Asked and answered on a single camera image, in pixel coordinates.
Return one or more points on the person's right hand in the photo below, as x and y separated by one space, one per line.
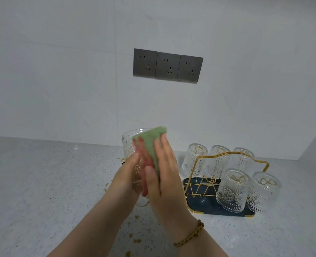
168 195

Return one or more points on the person's left hand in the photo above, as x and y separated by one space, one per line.
120 184

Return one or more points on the single embossed clear glass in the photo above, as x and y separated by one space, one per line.
241 160
194 159
233 191
264 194
128 144
217 160

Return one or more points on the green cloth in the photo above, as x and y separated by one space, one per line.
150 139

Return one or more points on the person's left forearm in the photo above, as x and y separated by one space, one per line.
91 232

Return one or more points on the person's right forearm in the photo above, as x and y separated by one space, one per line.
201 247

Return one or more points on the grey wall socket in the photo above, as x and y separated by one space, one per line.
189 69
167 66
145 63

